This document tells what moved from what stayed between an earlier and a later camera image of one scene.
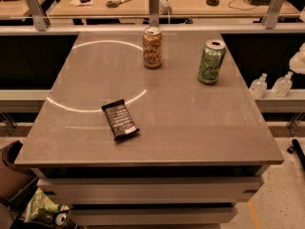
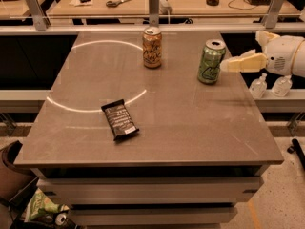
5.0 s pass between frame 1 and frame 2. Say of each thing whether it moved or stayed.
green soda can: stayed
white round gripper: moved
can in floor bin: stayed
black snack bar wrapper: stayed
